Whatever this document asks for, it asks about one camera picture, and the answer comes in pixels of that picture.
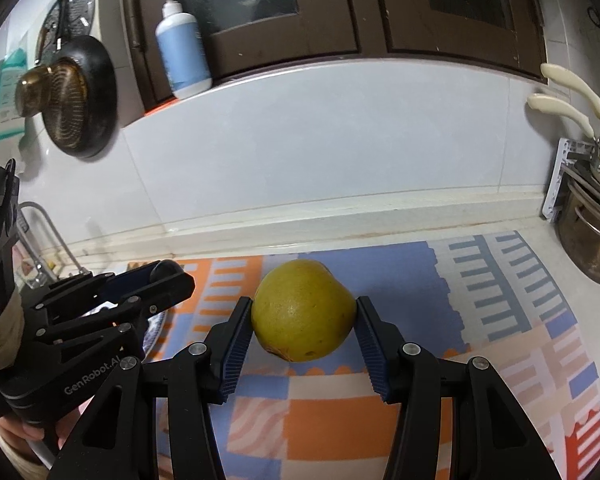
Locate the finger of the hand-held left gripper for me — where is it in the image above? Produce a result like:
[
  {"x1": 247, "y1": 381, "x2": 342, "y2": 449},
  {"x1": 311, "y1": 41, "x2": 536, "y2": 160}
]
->
[
  {"x1": 32, "y1": 265, "x2": 156, "y2": 311},
  {"x1": 25, "y1": 271, "x2": 197, "y2": 361}
]

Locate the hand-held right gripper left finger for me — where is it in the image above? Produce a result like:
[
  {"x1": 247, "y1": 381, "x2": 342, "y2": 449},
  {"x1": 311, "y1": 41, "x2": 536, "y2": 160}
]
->
[{"x1": 47, "y1": 296, "x2": 255, "y2": 480}]

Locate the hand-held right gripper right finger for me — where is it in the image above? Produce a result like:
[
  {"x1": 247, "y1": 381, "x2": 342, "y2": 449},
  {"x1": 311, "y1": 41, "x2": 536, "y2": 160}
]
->
[{"x1": 355, "y1": 296, "x2": 563, "y2": 480}]

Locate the dark plum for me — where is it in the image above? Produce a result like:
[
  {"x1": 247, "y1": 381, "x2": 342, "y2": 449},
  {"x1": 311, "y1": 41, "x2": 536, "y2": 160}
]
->
[{"x1": 150, "y1": 259, "x2": 186, "y2": 281}]

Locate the blue and white plate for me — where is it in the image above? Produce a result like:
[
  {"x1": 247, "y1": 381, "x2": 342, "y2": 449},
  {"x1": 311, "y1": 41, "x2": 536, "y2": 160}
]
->
[{"x1": 141, "y1": 310, "x2": 170, "y2": 361}]

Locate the yellow pear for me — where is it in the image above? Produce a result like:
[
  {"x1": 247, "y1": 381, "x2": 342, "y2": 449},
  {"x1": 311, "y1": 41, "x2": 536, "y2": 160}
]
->
[{"x1": 251, "y1": 259, "x2": 357, "y2": 363}]

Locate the person's left hand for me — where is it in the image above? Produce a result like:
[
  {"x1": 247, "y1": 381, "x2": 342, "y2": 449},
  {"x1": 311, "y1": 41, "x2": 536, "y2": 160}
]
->
[{"x1": 0, "y1": 400, "x2": 83, "y2": 461}]

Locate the patterned orange and blue mat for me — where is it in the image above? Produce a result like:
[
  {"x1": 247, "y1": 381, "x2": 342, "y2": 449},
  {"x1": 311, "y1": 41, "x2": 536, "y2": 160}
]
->
[{"x1": 125, "y1": 230, "x2": 600, "y2": 480}]

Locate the teal box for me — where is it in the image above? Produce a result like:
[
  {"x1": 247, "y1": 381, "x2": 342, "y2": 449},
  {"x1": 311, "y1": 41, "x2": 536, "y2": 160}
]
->
[{"x1": 0, "y1": 47, "x2": 36, "y2": 158}]

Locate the black frying pan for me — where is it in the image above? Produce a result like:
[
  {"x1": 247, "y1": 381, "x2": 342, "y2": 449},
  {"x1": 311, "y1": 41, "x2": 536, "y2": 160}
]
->
[{"x1": 40, "y1": 35, "x2": 118, "y2": 158}]

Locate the brass skimmer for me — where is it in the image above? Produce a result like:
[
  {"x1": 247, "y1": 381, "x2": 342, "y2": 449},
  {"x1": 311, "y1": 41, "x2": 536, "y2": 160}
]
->
[{"x1": 14, "y1": 60, "x2": 98, "y2": 151}]

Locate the white and blue pump bottle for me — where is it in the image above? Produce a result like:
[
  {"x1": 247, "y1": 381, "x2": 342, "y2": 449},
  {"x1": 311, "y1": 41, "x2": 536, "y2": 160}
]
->
[{"x1": 155, "y1": 0, "x2": 213, "y2": 101}]

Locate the stainless steel pot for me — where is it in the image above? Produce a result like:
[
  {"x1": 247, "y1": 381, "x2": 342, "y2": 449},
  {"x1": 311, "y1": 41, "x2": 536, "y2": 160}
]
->
[{"x1": 554, "y1": 165, "x2": 600, "y2": 287}]

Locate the brown cabinet door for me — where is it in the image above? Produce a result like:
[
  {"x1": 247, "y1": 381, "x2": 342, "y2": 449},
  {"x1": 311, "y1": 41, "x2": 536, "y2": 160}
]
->
[
  {"x1": 120, "y1": 0, "x2": 381, "y2": 111},
  {"x1": 370, "y1": 0, "x2": 548, "y2": 83}
]

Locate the round metal strainer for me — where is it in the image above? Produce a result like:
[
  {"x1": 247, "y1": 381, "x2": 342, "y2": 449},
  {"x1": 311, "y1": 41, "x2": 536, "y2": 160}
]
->
[{"x1": 35, "y1": 0, "x2": 96, "y2": 61}]

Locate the white rack bracket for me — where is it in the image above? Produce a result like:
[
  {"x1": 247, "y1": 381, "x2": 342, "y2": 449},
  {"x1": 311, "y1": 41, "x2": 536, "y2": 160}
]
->
[{"x1": 541, "y1": 137, "x2": 598, "y2": 221}]

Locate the cream pan handle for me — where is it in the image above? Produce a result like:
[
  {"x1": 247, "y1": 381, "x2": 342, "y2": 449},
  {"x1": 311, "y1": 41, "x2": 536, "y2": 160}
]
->
[
  {"x1": 540, "y1": 62, "x2": 600, "y2": 121},
  {"x1": 526, "y1": 92, "x2": 596, "y2": 138}
]

